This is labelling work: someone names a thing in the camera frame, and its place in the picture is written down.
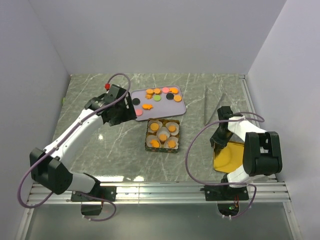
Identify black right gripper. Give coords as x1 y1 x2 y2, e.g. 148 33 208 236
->
210 126 234 150

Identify gold tin lid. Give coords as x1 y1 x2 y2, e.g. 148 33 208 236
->
213 141 245 174

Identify metal tongs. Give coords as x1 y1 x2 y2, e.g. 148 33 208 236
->
203 85 226 126

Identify green gold cookie tin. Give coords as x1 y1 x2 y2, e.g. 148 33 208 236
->
144 118 181 154

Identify orange flower cookie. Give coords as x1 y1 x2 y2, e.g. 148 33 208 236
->
166 139 177 149

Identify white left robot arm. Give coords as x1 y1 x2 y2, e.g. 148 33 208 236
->
29 84 137 201

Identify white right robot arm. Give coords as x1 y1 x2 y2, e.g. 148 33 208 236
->
210 106 283 200

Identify pink round cookie left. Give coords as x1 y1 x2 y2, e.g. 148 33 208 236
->
135 109 143 116

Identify pink round cookie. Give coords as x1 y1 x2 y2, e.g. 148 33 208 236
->
162 87 170 94
135 109 143 116

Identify black sandwich cookie left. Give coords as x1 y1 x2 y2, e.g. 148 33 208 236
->
132 98 141 106

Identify black sandwich cookie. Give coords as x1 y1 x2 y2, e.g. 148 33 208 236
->
132 98 141 106
165 92 175 100

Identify purple tray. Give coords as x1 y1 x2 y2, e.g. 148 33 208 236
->
131 85 187 122

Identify orange sandwich cookie top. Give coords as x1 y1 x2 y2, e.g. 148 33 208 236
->
146 89 154 95

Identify white paper cup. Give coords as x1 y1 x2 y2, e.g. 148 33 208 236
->
145 135 161 148
156 127 170 143
163 136 179 150
148 119 163 133
165 121 180 136

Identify green round cookie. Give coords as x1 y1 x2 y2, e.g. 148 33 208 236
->
153 94 162 102

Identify orange leaf cookie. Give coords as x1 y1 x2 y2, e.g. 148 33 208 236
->
153 88 162 95

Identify pink round cookie right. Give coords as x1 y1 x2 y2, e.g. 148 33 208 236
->
162 87 170 94

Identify black sandwich cookie right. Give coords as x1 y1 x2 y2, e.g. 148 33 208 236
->
165 92 175 100

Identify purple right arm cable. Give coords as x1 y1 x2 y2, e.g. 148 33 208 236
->
185 111 265 220

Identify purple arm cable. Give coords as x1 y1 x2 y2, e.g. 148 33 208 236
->
185 111 265 220
18 72 132 222

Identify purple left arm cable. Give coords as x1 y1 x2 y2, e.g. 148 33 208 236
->
18 72 132 222

